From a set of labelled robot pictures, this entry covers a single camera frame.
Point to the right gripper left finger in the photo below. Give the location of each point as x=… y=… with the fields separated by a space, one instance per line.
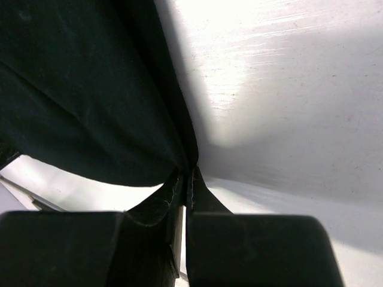
x=138 y=247

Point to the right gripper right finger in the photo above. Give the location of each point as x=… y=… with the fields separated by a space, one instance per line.
x=228 y=249

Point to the black t-shirt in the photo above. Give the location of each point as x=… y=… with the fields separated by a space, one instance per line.
x=89 y=87

